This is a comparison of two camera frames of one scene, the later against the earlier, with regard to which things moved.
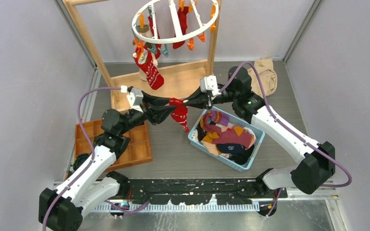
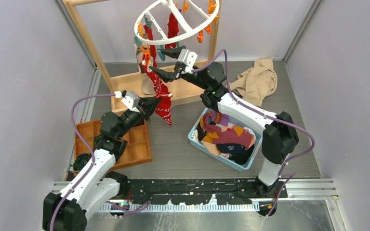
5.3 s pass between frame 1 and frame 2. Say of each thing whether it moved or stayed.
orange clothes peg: moved
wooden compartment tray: stayed
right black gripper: moved
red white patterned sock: moved
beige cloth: stayed
